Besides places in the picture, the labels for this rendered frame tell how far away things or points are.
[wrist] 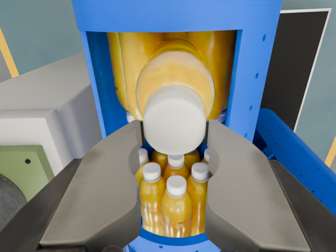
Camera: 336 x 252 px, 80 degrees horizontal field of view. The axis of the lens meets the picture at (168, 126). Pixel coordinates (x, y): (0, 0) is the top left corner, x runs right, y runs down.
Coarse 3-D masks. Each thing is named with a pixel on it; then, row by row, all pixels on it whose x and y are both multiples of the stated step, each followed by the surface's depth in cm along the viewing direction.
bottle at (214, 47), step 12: (192, 36) 29; (204, 36) 28; (216, 36) 28; (228, 36) 29; (204, 48) 29; (216, 48) 29; (228, 48) 30; (204, 60) 30; (216, 60) 29; (228, 60) 31; (216, 72) 30; (228, 72) 32; (216, 84) 31; (216, 96) 32; (216, 108) 33
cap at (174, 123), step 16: (160, 96) 12; (176, 96) 11; (192, 96) 13; (160, 112) 11; (176, 112) 11; (192, 112) 11; (144, 128) 12; (160, 128) 12; (176, 128) 12; (192, 128) 12; (160, 144) 12; (176, 144) 12; (192, 144) 12
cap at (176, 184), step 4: (172, 176) 41; (176, 176) 41; (180, 176) 41; (168, 180) 40; (172, 180) 40; (176, 180) 40; (180, 180) 40; (184, 180) 40; (168, 184) 39; (172, 184) 39; (176, 184) 39; (180, 184) 39; (184, 184) 39; (168, 188) 39; (172, 188) 38; (176, 188) 38; (180, 188) 38; (184, 188) 39; (172, 192) 39; (176, 192) 38; (180, 192) 39
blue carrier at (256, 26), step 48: (96, 0) 20; (144, 0) 18; (192, 0) 18; (240, 0) 19; (96, 48) 34; (240, 48) 21; (96, 96) 34; (240, 96) 24; (144, 144) 55; (144, 240) 37; (192, 240) 36
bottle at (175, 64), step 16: (160, 48) 20; (176, 48) 18; (192, 48) 21; (160, 64) 15; (176, 64) 14; (192, 64) 15; (144, 80) 15; (160, 80) 14; (176, 80) 14; (192, 80) 14; (208, 80) 15; (144, 96) 14; (208, 96) 15; (144, 112) 14; (208, 112) 15
